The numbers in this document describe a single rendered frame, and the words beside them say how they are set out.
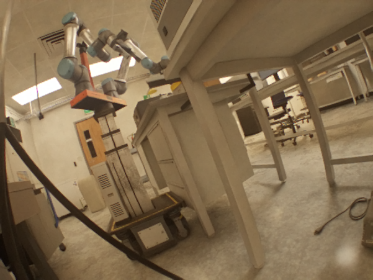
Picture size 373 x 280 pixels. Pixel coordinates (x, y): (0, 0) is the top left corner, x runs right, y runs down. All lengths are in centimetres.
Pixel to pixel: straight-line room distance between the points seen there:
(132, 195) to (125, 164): 21
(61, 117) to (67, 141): 71
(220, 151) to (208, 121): 11
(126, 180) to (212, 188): 58
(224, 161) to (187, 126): 60
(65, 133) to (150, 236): 424
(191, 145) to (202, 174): 20
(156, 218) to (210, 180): 43
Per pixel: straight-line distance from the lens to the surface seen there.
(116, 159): 121
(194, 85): 61
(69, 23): 139
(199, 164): 115
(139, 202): 124
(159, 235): 117
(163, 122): 101
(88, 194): 358
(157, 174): 217
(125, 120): 488
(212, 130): 58
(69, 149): 495
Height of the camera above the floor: 63
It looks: level
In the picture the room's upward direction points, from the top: 22 degrees counter-clockwise
